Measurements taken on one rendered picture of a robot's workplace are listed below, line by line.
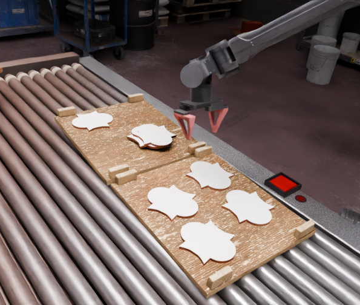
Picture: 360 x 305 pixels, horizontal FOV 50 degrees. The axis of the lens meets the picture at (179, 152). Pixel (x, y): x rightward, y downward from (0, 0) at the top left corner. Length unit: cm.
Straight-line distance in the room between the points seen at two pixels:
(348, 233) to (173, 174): 48
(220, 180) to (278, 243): 25
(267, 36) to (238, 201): 41
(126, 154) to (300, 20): 61
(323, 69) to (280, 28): 373
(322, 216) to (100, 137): 69
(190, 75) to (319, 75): 378
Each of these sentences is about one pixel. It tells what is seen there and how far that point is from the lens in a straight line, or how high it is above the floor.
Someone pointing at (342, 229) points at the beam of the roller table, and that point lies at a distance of 109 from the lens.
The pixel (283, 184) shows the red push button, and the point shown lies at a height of 93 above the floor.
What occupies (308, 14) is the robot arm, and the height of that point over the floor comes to 141.
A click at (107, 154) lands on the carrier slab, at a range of 117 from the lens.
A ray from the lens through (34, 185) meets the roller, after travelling 110.
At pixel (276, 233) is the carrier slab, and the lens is 98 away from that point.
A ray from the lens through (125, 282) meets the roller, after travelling 86.
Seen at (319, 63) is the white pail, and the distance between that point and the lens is 462.
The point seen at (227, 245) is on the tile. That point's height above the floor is 94.
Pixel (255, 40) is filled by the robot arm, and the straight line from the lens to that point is 94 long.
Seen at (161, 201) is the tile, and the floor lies 94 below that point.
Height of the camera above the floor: 158
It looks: 33 degrees down
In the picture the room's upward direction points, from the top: 6 degrees clockwise
